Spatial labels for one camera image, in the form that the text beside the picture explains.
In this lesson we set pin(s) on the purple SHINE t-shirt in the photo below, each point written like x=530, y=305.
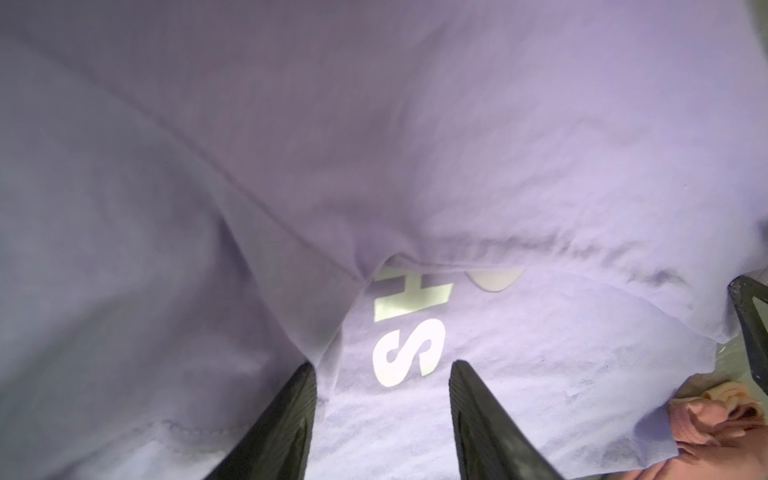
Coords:
x=198, y=197

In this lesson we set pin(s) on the folded pink t-shirt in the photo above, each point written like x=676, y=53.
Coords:
x=720, y=434

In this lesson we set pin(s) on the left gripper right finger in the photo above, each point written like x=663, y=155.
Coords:
x=489, y=444

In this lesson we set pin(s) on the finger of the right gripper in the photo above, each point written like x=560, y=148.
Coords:
x=749, y=299

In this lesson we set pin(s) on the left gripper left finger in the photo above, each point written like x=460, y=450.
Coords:
x=277, y=446

